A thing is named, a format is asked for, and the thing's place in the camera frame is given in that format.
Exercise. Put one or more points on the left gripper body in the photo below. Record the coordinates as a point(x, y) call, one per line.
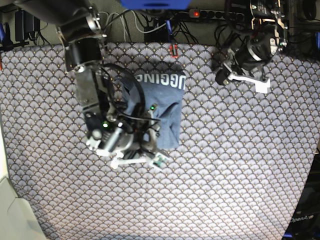
point(246, 64)

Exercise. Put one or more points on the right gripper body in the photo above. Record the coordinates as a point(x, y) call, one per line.
point(129, 141)

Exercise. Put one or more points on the blue T-shirt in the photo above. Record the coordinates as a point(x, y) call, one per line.
point(165, 91)

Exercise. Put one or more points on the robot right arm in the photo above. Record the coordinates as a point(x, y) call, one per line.
point(78, 27)

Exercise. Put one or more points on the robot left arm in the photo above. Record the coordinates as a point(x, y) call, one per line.
point(265, 31)

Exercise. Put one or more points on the red table clamp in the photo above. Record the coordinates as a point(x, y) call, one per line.
point(173, 48)

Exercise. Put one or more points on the black power strip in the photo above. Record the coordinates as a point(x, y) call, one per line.
point(215, 15)

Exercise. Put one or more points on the black box behind table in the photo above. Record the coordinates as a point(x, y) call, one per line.
point(158, 36)

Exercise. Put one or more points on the fan-patterned tablecloth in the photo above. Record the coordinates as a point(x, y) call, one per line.
point(238, 174)

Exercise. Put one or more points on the blue box overhead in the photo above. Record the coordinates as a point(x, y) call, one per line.
point(155, 4)

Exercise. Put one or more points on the white furniture at left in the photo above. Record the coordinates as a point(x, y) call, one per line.
point(17, 219)

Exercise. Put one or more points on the black power adapter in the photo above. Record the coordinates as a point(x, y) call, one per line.
point(26, 26)

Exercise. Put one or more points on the black OpenArm base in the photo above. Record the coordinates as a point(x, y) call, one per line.
point(305, 222)

